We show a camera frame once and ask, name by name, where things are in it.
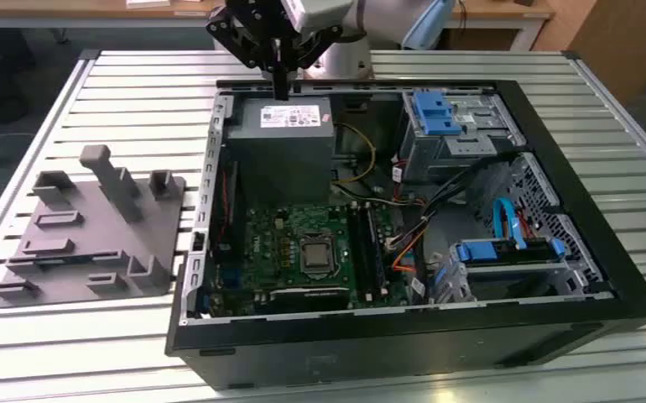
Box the black graphics card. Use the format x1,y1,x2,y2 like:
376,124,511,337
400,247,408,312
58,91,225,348
268,287,352,312

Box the black wire bundle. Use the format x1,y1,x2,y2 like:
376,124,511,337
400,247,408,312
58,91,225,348
420,151,525,220

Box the yellow wire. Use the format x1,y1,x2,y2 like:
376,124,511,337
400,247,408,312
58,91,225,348
331,123,379,184

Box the orange wire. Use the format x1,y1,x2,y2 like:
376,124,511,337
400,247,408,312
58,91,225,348
391,247,416,275

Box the light blue wire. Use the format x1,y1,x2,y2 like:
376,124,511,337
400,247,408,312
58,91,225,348
491,196,528,252

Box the wooden cabinet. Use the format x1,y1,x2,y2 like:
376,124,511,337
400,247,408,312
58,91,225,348
533,0,646,106

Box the grey power supply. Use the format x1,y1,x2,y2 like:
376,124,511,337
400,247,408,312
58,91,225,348
225,97,337,207

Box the grey parts rack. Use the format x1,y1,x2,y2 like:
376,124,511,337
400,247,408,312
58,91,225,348
0,144,189,310

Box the black PC case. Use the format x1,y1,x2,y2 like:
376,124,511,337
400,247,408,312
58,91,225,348
164,77,646,391

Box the silver CPU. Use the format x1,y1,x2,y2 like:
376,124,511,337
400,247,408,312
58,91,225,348
301,243,329,270

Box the pale blue teach pendant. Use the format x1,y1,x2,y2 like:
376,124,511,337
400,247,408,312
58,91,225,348
399,0,453,50

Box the black RAM slot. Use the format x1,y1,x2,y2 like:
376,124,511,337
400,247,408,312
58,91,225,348
364,203,388,297
348,200,372,301

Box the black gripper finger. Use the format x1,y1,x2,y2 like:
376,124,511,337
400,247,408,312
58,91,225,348
205,10,281,101
280,25,344,101

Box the green motherboard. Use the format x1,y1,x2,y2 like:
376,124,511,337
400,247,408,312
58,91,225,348
209,203,413,316

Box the wooden desk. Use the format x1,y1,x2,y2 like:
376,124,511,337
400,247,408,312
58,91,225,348
0,0,556,51

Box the metal socket cover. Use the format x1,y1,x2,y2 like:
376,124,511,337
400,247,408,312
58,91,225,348
296,232,337,281

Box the metal disk bay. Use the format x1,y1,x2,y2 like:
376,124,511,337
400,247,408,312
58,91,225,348
399,90,528,186
448,238,600,304

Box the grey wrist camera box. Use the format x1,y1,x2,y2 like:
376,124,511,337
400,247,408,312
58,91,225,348
281,0,355,34

